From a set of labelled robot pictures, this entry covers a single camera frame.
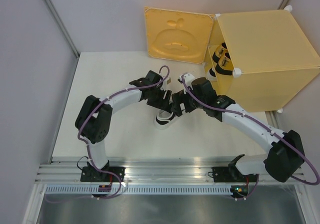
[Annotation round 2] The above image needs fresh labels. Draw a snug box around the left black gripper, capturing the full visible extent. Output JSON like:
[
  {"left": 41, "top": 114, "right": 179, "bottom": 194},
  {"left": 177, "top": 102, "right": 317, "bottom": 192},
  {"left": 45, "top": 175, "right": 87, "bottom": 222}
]
[{"left": 147, "top": 87, "right": 172, "bottom": 112}]

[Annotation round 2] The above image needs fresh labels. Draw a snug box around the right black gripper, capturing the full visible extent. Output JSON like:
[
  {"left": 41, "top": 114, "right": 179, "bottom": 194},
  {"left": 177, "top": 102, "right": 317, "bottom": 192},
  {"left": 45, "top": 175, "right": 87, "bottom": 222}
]
[{"left": 171, "top": 87, "right": 206, "bottom": 117}]

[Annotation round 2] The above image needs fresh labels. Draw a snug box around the black white sneaker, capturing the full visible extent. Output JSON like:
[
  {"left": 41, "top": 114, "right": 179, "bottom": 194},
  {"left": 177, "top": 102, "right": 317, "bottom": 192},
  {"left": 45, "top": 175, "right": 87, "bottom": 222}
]
[{"left": 153, "top": 110, "right": 180, "bottom": 130}]

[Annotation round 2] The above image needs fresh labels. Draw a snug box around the white sneaker sole up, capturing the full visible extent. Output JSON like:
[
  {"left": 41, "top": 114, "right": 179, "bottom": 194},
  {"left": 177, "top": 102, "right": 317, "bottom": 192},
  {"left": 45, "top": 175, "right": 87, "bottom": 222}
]
[{"left": 206, "top": 68, "right": 217, "bottom": 82}]

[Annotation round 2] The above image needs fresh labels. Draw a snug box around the gold loafer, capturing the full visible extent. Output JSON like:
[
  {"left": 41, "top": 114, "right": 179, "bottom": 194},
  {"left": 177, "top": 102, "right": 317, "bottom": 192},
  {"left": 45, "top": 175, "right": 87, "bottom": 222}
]
[
  {"left": 212, "top": 42, "right": 228, "bottom": 63},
  {"left": 215, "top": 52, "right": 234, "bottom": 76}
]

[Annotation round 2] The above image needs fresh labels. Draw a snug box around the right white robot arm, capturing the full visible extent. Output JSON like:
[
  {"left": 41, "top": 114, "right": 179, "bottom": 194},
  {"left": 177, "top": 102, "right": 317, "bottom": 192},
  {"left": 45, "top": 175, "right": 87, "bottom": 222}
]
[{"left": 173, "top": 73, "right": 306, "bottom": 183}]

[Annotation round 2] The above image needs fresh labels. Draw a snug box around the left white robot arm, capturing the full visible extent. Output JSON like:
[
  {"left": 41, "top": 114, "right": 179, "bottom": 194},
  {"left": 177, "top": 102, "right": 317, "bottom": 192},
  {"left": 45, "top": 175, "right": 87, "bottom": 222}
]
[{"left": 75, "top": 70, "right": 171, "bottom": 182}]

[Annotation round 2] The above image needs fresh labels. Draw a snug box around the yellow plastic shoe cabinet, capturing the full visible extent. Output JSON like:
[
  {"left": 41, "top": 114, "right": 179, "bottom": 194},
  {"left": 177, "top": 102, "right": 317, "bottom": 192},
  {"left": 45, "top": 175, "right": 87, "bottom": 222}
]
[{"left": 204, "top": 9, "right": 320, "bottom": 112}]

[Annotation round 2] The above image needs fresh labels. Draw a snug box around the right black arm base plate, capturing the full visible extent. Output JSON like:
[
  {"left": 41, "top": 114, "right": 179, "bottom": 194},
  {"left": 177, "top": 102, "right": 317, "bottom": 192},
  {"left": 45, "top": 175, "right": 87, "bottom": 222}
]
[{"left": 212, "top": 167, "right": 236, "bottom": 183}]

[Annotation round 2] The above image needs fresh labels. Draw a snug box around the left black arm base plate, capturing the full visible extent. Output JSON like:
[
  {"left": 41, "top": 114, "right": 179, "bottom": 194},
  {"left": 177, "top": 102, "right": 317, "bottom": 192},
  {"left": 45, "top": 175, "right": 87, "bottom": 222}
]
[{"left": 80, "top": 166, "right": 125, "bottom": 183}]

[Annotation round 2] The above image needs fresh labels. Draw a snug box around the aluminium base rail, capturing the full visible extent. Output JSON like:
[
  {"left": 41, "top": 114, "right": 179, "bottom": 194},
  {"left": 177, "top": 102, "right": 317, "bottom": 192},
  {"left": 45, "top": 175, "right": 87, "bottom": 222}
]
[{"left": 34, "top": 110, "right": 308, "bottom": 185}]

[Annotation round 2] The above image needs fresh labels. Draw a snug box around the white slotted cable duct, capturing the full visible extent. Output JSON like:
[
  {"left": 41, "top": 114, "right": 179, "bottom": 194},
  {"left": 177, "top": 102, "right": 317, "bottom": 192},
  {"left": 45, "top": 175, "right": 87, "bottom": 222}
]
[{"left": 45, "top": 184, "right": 232, "bottom": 196}]

